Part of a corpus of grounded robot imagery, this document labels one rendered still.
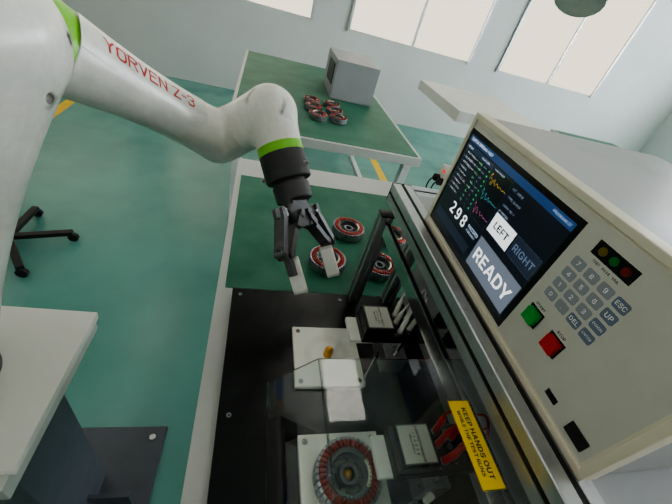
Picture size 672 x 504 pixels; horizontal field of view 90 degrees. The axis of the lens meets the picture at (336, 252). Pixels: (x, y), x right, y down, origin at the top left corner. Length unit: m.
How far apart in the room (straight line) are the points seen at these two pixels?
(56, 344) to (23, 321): 0.09
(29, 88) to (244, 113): 0.40
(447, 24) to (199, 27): 3.06
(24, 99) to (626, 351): 0.55
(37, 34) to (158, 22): 4.74
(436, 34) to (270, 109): 4.73
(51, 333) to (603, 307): 0.88
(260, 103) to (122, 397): 1.28
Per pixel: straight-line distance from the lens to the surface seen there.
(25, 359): 0.85
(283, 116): 0.69
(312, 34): 4.96
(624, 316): 0.40
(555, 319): 0.44
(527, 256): 0.47
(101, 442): 1.57
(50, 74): 0.39
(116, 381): 1.69
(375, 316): 0.71
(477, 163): 0.57
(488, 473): 0.46
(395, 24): 5.14
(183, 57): 5.12
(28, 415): 0.79
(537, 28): 6.00
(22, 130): 0.40
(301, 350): 0.78
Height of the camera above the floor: 1.42
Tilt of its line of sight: 38 degrees down
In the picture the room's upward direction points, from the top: 18 degrees clockwise
